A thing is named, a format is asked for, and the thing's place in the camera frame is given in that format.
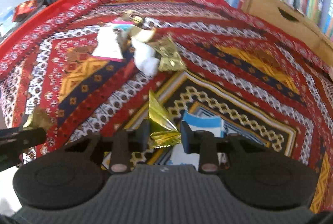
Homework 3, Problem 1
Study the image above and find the red patterned tablecloth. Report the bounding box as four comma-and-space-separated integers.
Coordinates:
1, 0, 332, 212

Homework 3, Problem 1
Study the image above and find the white blue paper bag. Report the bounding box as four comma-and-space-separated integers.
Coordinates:
167, 111, 224, 170

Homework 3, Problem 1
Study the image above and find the pink snack wrapper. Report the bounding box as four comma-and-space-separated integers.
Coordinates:
91, 21, 134, 62

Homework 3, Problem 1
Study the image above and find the wooden drawer shelf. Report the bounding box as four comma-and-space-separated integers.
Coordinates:
241, 0, 332, 65

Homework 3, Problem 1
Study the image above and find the small gold foil wrapper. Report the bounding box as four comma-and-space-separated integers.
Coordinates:
148, 90, 181, 148

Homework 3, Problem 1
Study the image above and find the gold candy wrapper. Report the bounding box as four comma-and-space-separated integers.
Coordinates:
148, 35, 186, 72

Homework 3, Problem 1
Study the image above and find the red snack bag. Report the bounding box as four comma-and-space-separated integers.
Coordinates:
12, 0, 38, 22

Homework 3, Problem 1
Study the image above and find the white tissue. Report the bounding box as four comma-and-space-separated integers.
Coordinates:
132, 38, 160, 77

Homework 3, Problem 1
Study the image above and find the golden biscuit wrapper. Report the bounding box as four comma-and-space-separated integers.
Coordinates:
22, 107, 52, 131

